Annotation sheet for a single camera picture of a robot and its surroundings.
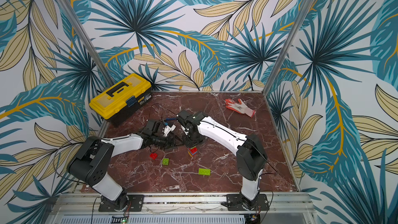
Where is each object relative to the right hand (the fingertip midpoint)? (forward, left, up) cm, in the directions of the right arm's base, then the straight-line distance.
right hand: (191, 144), depth 82 cm
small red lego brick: (-2, +22, -10) cm, 24 cm away
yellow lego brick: (-2, +1, -7) cm, 7 cm away
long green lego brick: (-11, -7, -11) cm, 17 cm away
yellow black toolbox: (+27, +41, +7) cm, 50 cm away
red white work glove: (+32, -34, -10) cm, 48 cm away
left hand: (+1, +7, -4) cm, 8 cm away
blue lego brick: (-4, -1, -5) cm, 6 cm away
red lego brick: (-3, -1, -2) cm, 4 cm away
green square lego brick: (-5, +15, -10) cm, 18 cm away
